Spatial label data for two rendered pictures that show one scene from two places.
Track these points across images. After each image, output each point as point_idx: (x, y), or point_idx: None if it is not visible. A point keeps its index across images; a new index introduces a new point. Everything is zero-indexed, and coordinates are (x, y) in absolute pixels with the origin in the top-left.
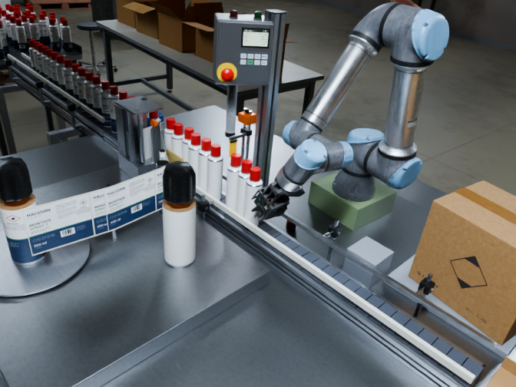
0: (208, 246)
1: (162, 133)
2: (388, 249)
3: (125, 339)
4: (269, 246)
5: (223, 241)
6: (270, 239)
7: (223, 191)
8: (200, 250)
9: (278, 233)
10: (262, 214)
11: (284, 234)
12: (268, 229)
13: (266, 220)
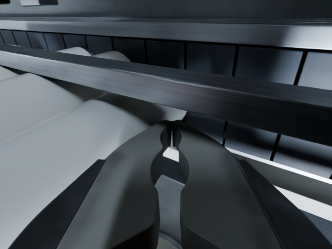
0: (174, 218)
1: None
2: None
3: None
4: (305, 165)
5: (178, 195)
6: (312, 213)
7: (22, 20)
8: (175, 230)
9: (283, 65)
10: (170, 136)
11: (322, 45)
12: (226, 74)
13: (179, 28)
